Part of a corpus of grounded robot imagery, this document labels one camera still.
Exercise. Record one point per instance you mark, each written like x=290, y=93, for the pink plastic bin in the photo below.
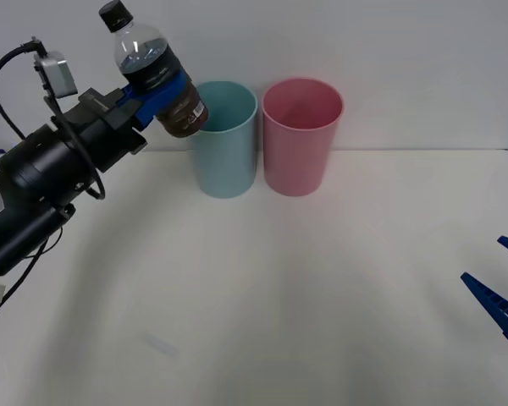
x=300, y=160

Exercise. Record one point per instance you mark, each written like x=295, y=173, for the silver and black left arm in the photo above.
x=38, y=165

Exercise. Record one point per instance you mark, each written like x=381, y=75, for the pale blue plastic bin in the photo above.
x=228, y=165

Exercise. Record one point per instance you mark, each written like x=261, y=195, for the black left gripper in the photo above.
x=106, y=141

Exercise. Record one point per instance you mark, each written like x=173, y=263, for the dark drink bottle black cap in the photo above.
x=144, y=46

